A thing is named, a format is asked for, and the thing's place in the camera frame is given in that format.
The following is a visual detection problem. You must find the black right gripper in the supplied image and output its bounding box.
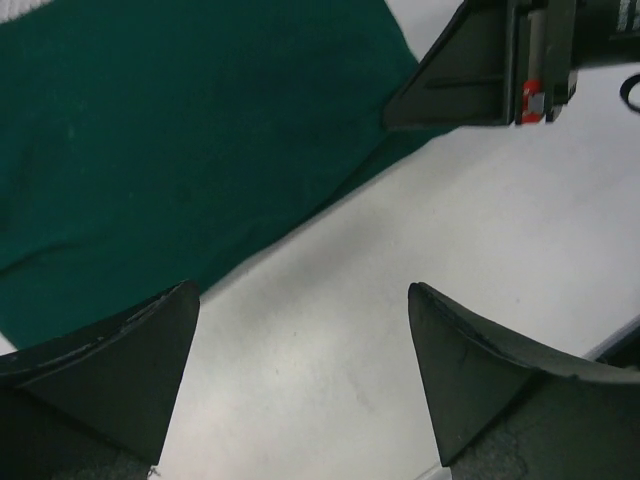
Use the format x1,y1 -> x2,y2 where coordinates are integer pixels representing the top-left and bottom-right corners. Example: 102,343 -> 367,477
383,1 -> 639,129

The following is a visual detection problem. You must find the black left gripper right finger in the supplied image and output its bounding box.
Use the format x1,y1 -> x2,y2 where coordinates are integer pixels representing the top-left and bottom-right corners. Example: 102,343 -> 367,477
408,283 -> 639,479

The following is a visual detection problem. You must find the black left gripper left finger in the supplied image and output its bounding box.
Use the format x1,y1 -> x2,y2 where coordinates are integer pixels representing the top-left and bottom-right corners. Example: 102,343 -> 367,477
1,282 -> 200,479

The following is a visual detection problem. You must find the green surgical drape cloth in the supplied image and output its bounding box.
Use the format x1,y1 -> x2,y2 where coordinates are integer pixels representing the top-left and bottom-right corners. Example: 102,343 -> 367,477
1,1 -> 437,349

